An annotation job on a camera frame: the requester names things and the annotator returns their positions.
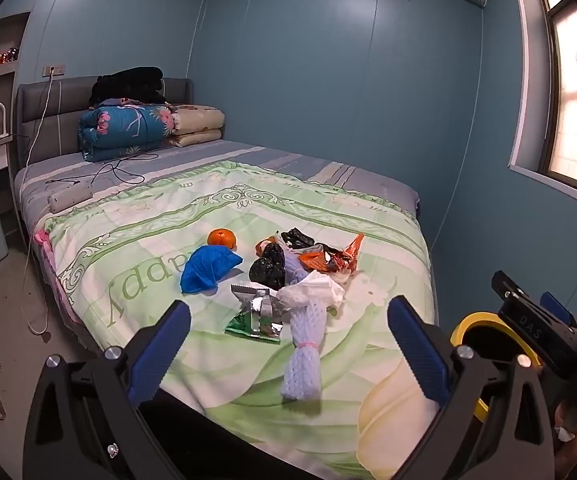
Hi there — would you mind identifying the grey upholstered bed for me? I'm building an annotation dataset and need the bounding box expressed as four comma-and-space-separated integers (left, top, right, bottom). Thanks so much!
12, 76, 437, 480

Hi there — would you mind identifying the white plastic bag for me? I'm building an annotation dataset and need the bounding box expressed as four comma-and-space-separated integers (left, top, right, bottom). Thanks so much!
276, 270, 345, 313

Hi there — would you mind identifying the white foam net sleeve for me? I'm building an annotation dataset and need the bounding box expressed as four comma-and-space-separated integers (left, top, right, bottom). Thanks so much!
279, 300, 328, 402

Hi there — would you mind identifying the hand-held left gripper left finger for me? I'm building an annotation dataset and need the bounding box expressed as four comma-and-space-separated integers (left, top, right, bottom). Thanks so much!
22, 300, 192, 480

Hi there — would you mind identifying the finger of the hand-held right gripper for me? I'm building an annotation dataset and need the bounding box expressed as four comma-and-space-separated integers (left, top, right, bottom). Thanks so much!
492, 271, 577, 378
541, 291, 577, 328

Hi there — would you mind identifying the green silver snack wrapper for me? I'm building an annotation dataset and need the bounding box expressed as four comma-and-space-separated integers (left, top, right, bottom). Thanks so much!
224, 282, 285, 345

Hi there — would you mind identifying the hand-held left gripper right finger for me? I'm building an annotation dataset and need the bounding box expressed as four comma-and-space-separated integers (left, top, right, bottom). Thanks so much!
387, 296, 555, 480

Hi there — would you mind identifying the black clothing pile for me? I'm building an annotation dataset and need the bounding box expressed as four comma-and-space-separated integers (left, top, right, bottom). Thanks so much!
88, 66, 166, 108

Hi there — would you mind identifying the white charging cable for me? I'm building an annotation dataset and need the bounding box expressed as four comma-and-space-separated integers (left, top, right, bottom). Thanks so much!
22, 71, 55, 335

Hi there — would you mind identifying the blue plastic bag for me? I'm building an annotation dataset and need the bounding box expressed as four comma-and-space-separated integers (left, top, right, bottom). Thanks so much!
180, 245, 244, 295

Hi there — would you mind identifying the person's right hand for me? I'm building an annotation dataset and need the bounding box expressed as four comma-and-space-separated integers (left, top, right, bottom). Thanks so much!
555, 404, 577, 461

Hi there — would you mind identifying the tangerine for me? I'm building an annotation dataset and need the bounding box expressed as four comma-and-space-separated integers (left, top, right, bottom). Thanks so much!
207, 228, 238, 251

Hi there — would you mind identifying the black plastic bag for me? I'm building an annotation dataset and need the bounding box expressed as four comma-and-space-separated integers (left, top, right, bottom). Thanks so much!
248, 242, 288, 291
279, 227, 319, 251

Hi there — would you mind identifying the green floral quilt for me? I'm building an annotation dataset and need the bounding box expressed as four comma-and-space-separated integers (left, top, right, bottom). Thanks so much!
33, 160, 437, 480

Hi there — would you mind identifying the black cable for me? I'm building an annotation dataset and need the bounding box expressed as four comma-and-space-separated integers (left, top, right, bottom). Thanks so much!
46, 147, 162, 196

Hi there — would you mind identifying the orange snack wrapper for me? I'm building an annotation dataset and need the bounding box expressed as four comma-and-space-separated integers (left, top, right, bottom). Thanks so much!
299, 232, 365, 273

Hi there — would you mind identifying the white power strip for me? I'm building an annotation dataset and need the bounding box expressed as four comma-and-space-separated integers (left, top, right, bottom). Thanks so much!
48, 186, 94, 213

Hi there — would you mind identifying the small purple foam net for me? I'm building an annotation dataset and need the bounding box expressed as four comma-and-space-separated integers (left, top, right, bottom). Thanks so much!
284, 250, 309, 286

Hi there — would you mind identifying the yellow-rimmed black bin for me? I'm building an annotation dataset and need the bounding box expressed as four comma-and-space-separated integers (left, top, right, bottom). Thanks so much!
450, 312, 544, 423

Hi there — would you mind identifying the blue floral folded quilt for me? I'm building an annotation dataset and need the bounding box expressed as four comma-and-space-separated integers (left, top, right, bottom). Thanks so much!
78, 102, 175, 163

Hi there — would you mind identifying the beige pillow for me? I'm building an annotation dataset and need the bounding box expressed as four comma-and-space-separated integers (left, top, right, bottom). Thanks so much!
166, 128, 223, 148
168, 104, 226, 136

